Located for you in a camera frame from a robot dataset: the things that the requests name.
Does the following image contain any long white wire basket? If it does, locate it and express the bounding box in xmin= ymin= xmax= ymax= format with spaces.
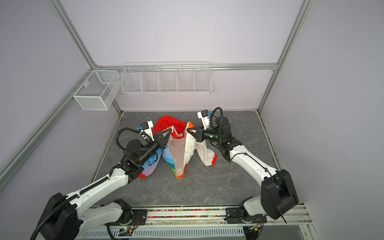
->
xmin=121 ymin=62 xmax=212 ymax=95

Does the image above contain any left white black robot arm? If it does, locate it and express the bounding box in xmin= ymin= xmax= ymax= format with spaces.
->
xmin=30 ymin=127 xmax=173 ymax=240

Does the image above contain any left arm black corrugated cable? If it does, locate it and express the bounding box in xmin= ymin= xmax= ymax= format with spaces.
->
xmin=29 ymin=127 xmax=151 ymax=240

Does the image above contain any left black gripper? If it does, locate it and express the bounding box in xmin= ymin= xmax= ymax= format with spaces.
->
xmin=138 ymin=128 xmax=172 ymax=165

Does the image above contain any small white mesh basket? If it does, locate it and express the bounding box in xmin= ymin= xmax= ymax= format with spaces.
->
xmin=74 ymin=70 xmax=122 ymax=111

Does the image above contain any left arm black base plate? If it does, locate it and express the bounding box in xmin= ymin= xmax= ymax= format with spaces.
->
xmin=109 ymin=209 xmax=148 ymax=226

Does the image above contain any white vent grille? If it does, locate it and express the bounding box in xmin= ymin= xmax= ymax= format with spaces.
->
xmin=74 ymin=227 xmax=245 ymax=240

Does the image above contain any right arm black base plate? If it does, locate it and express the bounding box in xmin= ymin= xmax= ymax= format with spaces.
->
xmin=224 ymin=207 xmax=267 ymax=224

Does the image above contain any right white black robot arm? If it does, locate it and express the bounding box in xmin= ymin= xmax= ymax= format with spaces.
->
xmin=186 ymin=117 xmax=299 ymax=222

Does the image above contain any rainbow red kids jacket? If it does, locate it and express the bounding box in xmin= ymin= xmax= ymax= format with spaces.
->
xmin=139 ymin=116 xmax=218 ymax=179

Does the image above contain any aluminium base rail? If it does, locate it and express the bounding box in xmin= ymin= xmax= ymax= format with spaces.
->
xmin=59 ymin=205 xmax=313 ymax=230

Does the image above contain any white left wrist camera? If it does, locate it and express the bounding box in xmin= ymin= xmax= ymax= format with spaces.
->
xmin=138 ymin=121 xmax=154 ymax=142

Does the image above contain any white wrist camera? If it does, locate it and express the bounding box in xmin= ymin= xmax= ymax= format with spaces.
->
xmin=138 ymin=121 xmax=154 ymax=142
xmin=197 ymin=110 xmax=212 ymax=130

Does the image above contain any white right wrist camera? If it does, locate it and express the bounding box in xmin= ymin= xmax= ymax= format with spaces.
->
xmin=197 ymin=110 xmax=212 ymax=130

